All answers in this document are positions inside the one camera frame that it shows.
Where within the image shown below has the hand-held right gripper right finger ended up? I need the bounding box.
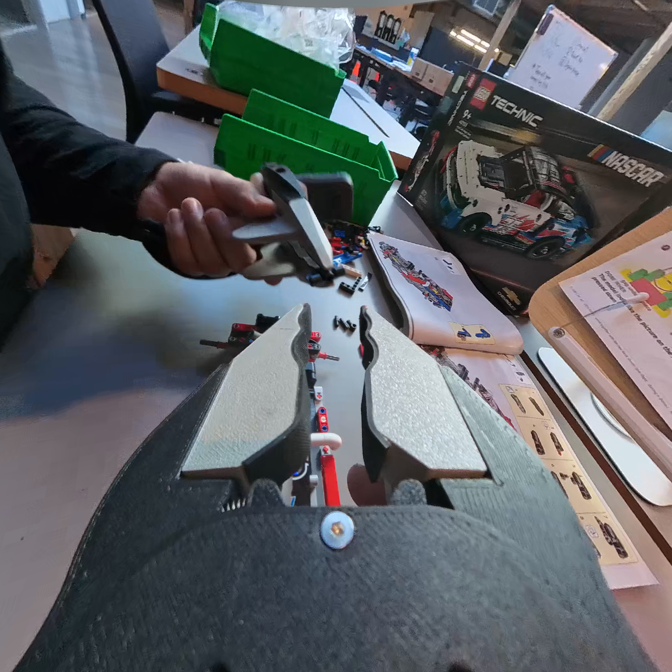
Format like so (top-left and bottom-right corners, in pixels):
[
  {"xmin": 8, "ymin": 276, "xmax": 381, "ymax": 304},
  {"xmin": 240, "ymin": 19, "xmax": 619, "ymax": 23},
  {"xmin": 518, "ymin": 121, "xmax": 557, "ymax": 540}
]
[{"xmin": 359, "ymin": 306, "xmax": 489, "ymax": 482}]

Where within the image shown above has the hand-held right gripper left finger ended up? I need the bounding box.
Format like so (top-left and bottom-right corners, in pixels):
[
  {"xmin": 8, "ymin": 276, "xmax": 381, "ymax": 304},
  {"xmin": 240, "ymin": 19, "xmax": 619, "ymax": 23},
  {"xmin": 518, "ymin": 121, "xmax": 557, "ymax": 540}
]
[{"xmin": 181, "ymin": 303, "xmax": 313, "ymax": 485}]

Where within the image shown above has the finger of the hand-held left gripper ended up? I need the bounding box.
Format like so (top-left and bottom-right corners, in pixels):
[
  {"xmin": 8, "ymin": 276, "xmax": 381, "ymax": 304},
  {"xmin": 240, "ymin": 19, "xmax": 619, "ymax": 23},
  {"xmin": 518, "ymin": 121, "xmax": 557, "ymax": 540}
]
[{"xmin": 288, "ymin": 196, "xmax": 335, "ymax": 272}]

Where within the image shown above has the pile of bricks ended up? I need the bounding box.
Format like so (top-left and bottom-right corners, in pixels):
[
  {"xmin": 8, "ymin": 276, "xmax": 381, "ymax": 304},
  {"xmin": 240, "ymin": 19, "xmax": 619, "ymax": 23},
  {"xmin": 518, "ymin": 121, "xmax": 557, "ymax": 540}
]
[{"xmin": 323, "ymin": 219, "xmax": 384, "ymax": 295}]

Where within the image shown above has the toy brick car chassis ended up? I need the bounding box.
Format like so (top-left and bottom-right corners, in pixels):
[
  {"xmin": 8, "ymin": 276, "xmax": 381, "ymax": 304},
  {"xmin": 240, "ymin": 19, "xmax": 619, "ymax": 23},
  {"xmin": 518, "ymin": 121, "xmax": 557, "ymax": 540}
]
[{"xmin": 199, "ymin": 314, "xmax": 342, "ymax": 507}]

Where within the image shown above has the person's right hand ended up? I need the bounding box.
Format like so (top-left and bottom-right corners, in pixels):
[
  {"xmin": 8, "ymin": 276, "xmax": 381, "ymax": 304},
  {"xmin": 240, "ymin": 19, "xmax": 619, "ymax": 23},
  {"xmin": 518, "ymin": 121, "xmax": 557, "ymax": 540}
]
[{"xmin": 346, "ymin": 464, "xmax": 390, "ymax": 508}]

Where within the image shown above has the green plastic bin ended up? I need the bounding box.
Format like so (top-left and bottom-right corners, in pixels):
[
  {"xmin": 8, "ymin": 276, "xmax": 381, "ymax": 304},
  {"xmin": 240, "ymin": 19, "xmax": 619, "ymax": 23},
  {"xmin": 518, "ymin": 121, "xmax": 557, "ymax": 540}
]
[
  {"xmin": 212, "ymin": 89, "xmax": 398, "ymax": 226},
  {"xmin": 199, "ymin": 2, "xmax": 347, "ymax": 119}
]

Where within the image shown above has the toy building instruction booklet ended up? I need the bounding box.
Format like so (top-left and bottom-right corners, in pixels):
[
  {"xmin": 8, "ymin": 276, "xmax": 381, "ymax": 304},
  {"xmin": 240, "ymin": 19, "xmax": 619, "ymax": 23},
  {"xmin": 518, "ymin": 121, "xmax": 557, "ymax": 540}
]
[{"xmin": 367, "ymin": 232, "xmax": 659, "ymax": 589}]

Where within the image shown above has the clear plastic bag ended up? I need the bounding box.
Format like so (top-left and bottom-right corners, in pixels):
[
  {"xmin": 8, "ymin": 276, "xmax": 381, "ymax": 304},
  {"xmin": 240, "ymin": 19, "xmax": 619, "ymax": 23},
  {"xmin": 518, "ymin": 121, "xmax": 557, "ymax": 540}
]
[{"xmin": 218, "ymin": 0, "xmax": 358, "ymax": 66}]

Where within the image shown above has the wooden document stand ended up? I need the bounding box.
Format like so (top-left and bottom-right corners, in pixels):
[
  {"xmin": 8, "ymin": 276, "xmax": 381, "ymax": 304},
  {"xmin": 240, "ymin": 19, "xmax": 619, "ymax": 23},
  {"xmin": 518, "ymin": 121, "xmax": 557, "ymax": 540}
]
[{"xmin": 527, "ymin": 207, "xmax": 672, "ymax": 507}]

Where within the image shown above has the toy set cardboard box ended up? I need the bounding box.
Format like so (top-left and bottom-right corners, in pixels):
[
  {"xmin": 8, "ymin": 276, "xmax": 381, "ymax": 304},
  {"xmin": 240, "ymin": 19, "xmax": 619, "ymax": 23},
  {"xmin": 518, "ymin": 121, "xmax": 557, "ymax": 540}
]
[{"xmin": 398, "ymin": 62, "xmax": 672, "ymax": 316}]

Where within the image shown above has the printed instruction sheet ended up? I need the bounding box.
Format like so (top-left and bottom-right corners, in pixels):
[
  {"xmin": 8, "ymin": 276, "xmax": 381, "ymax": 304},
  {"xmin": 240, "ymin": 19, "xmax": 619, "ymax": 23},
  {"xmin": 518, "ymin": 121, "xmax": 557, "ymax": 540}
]
[{"xmin": 559, "ymin": 233, "xmax": 672, "ymax": 415}]

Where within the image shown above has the dark fabric chair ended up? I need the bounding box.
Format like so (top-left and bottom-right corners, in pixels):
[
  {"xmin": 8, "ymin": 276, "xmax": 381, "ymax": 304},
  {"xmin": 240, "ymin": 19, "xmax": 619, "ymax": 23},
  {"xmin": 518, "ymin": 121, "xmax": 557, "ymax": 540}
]
[{"xmin": 92, "ymin": 0, "xmax": 221, "ymax": 142}]

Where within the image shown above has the whiteboard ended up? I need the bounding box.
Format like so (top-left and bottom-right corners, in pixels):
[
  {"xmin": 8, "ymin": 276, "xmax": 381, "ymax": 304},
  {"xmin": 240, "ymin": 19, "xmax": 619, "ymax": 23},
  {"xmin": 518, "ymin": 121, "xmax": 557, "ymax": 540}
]
[{"xmin": 506, "ymin": 5, "xmax": 619, "ymax": 108}]

